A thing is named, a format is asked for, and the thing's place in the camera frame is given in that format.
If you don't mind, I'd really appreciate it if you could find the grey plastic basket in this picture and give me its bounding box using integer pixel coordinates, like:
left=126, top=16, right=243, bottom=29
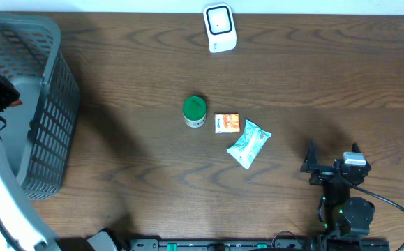
left=0, top=13, right=80, bottom=200

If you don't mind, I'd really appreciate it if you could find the mint wet wipes pack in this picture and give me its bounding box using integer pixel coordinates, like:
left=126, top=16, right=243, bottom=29
left=227, top=119, right=271, bottom=169

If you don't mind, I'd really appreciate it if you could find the green lid jar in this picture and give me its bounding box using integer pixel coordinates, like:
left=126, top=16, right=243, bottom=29
left=182, top=96, right=207, bottom=128

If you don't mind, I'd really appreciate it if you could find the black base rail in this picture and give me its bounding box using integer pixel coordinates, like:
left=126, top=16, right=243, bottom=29
left=127, top=238, right=391, bottom=251

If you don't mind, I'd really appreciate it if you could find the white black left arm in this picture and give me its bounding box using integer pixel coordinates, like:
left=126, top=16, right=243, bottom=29
left=0, top=76, right=122, bottom=251

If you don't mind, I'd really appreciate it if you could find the orange snack packet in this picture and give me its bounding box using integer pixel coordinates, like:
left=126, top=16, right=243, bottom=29
left=214, top=113, right=240, bottom=134

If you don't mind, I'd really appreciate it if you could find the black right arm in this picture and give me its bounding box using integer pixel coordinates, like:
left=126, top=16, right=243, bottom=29
left=300, top=142, right=375, bottom=238

